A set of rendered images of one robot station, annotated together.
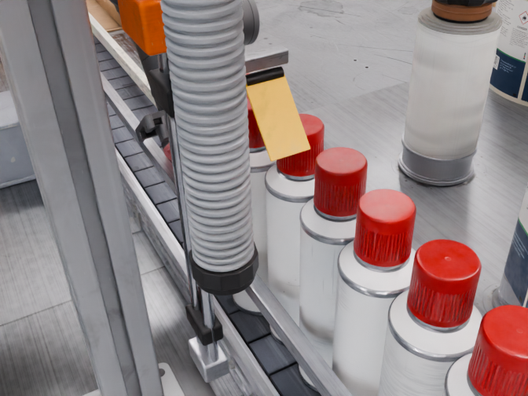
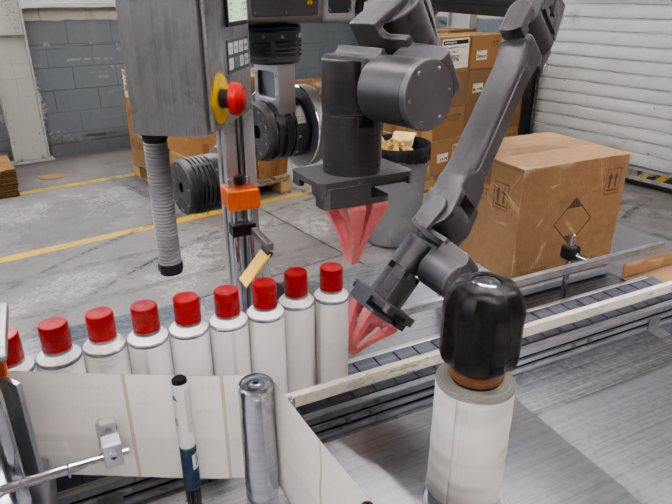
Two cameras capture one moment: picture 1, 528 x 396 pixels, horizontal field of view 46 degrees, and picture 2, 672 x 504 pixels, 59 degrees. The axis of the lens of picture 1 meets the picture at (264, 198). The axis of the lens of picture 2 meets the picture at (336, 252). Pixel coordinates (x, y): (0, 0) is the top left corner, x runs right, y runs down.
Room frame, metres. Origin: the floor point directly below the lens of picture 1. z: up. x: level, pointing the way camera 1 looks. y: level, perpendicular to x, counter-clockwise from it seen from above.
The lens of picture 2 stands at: (0.48, -0.73, 1.44)
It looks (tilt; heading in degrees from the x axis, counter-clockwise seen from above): 24 degrees down; 91
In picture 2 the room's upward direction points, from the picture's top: straight up
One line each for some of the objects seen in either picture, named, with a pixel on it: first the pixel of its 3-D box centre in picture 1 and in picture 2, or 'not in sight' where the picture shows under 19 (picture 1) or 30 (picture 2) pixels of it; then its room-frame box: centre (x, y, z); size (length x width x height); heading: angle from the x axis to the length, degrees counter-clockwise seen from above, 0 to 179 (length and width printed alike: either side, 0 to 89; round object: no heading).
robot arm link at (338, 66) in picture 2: not in sight; (356, 86); (0.49, -0.18, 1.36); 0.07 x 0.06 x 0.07; 129
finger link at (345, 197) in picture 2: not in sight; (341, 222); (0.48, -0.18, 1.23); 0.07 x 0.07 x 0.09; 29
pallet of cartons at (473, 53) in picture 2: not in sight; (441, 103); (1.30, 4.36, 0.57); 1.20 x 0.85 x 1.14; 40
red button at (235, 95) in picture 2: not in sight; (232, 98); (0.35, -0.03, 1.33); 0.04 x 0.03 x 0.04; 82
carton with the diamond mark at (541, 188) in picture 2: not in sight; (531, 205); (0.92, 0.58, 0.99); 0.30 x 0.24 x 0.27; 27
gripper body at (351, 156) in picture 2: not in sight; (351, 150); (0.49, -0.17, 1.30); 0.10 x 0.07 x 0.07; 29
